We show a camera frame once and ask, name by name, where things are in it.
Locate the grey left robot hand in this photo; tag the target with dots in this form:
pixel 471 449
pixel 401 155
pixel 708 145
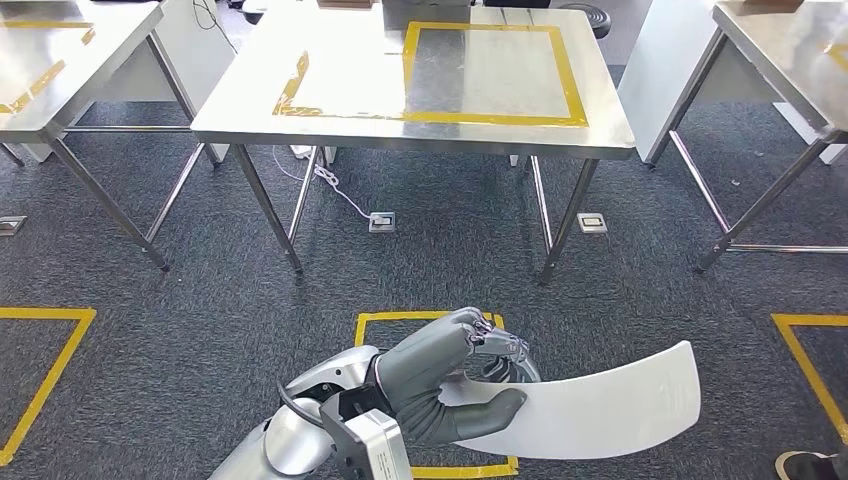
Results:
pixel 424 378

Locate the white curved panel part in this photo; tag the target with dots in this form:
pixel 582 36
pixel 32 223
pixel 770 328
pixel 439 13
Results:
pixel 596 411

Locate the stainless steel workbench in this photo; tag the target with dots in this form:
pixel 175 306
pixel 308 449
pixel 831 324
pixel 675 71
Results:
pixel 596 99

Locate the yellow floor tape square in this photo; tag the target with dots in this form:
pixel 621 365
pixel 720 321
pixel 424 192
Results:
pixel 53 371
pixel 397 316

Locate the floor socket plate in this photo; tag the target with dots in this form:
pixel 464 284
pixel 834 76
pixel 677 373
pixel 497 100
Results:
pixel 382 222
pixel 12 226
pixel 591 223

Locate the white power strip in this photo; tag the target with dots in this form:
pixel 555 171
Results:
pixel 301 152

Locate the yellow tape rectangle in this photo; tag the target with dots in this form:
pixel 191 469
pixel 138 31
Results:
pixel 40 83
pixel 490 119

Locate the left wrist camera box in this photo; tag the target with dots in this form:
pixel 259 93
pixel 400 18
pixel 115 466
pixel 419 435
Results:
pixel 378 450

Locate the steel frame table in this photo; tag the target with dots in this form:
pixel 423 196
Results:
pixel 775 53
pixel 99 53

